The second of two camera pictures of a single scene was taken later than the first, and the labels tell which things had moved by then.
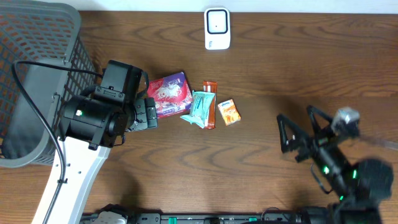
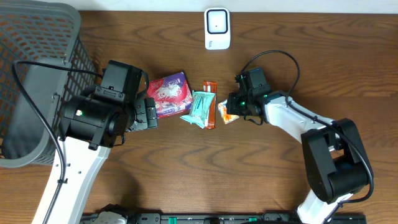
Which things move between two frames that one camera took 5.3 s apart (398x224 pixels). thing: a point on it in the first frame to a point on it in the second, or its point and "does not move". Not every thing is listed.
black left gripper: [150, 112] does not move
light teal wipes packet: [200, 104] does not move
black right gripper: [305, 144] to [232, 104]
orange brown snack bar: [211, 86] does not move
